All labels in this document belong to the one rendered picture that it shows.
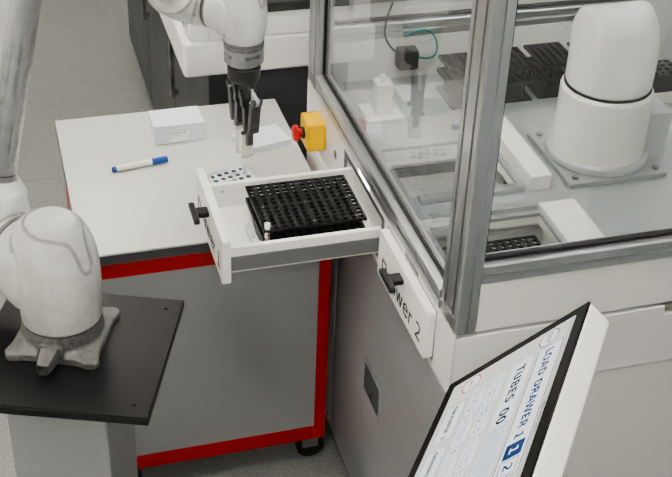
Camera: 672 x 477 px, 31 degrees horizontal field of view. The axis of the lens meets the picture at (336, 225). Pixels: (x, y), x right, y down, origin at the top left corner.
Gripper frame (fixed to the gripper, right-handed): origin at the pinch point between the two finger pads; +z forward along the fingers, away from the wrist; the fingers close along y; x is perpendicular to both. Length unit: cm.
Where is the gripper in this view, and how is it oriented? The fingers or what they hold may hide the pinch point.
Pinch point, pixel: (244, 141)
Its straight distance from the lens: 285.4
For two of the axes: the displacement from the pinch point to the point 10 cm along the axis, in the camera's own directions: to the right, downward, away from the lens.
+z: -0.4, 8.3, 5.6
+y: 5.4, 4.9, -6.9
